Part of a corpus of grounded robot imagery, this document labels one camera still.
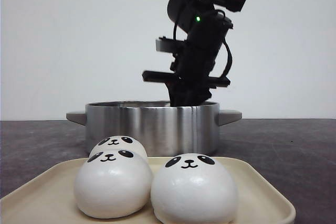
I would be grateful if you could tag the panda bun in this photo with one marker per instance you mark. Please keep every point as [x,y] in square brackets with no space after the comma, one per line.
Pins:
[113,184]
[194,188]
[119,142]

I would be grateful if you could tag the beige square tray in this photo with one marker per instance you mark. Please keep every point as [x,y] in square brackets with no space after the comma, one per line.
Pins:
[49,198]

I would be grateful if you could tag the stainless steel steamer pot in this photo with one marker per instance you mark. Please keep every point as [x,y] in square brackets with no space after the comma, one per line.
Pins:
[162,129]

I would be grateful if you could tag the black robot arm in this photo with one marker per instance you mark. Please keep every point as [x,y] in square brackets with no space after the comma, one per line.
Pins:
[206,26]

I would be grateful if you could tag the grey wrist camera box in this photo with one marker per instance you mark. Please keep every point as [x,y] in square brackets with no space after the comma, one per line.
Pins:
[164,44]

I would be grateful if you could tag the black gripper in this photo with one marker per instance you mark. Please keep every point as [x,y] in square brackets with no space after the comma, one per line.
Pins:
[189,82]

